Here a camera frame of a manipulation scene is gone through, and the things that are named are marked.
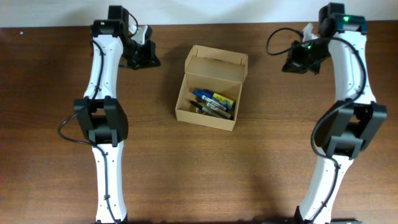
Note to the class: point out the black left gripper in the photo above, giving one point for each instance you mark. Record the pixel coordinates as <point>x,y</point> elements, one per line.
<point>148,60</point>

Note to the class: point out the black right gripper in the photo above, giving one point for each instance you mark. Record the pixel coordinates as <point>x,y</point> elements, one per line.
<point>293,65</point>

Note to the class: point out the brown cardboard box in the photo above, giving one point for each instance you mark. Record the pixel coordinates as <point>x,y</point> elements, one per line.
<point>220,71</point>

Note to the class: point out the blue white marker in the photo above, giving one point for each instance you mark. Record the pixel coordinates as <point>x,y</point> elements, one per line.
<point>210,99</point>

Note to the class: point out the black fine marker pen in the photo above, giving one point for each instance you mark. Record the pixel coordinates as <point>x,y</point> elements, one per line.
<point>203,108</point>

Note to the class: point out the yellow highlighter marker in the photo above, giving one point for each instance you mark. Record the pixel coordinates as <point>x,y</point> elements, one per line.
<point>224,100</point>

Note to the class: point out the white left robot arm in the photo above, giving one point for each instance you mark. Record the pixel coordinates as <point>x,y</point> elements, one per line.
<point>101,118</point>

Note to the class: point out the black white marker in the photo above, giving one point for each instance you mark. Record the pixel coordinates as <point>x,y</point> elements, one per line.
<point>220,111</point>

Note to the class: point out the blue ballpoint pen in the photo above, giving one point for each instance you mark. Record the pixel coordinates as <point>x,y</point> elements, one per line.
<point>208,92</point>

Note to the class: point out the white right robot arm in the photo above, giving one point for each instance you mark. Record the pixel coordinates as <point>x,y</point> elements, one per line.
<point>348,127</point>

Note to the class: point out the black ballpoint pen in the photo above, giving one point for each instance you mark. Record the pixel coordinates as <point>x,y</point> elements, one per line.
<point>202,102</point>

